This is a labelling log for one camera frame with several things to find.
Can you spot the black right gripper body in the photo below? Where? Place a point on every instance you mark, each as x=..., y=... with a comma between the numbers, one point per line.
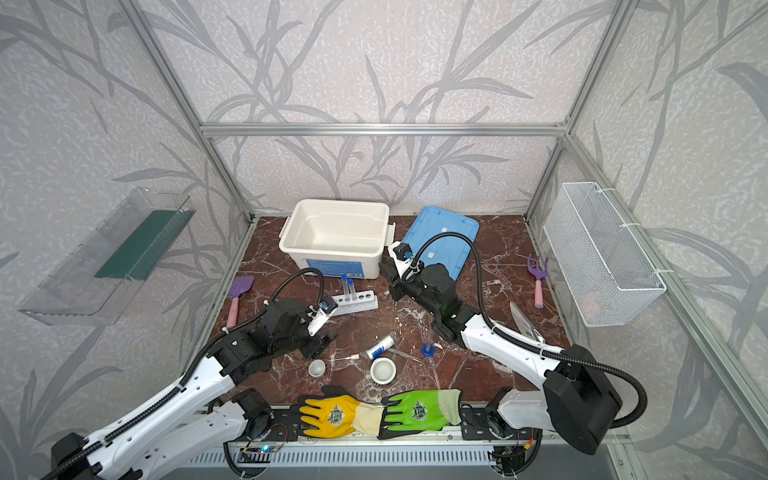
x=395, y=279

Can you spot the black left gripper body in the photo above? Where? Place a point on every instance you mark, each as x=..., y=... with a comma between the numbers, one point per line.
x=315, y=344

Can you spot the white test tube rack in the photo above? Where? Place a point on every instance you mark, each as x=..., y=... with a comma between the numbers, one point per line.
x=363, y=301

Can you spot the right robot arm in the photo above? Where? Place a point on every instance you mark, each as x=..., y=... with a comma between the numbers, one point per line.
x=575, y=396

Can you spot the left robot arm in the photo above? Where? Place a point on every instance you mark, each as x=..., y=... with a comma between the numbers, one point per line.
x=158, y=436

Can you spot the white blue label bottle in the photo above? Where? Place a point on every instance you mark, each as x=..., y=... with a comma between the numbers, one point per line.
x=381, y=346

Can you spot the purple toy shovel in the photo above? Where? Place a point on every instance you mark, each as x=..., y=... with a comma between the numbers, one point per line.
x=239, y=287

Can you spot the large white ceramic dish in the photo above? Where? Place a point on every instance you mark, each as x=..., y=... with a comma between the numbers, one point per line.
x=383, y=371

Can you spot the yellow work glove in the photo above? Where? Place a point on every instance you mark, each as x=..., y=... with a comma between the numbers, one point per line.
x=336, y=414

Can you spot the metal tongs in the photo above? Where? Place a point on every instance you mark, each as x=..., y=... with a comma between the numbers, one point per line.
x=524, y=326

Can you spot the white plastic storage bin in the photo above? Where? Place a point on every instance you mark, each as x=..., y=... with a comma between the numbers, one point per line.
x=339, y=238

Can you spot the green work glove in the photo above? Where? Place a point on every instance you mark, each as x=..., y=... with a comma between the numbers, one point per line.
x=418, y=411

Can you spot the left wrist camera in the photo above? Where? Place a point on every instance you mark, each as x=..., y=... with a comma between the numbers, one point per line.
x=319, y=314

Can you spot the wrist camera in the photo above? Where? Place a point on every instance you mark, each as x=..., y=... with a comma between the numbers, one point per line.
x=319, y=314
x=402, y=256

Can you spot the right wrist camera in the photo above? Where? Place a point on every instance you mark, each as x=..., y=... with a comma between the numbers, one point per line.
x=402, y=256

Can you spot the white wire mesh basket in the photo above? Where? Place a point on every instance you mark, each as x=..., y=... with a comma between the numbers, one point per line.
x=608, y=274

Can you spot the clear wall shelf green mat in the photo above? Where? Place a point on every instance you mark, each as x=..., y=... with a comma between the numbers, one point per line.
x=100, y=278

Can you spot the aluminium frame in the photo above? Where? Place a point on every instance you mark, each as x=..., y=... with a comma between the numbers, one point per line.
x=744, y=393

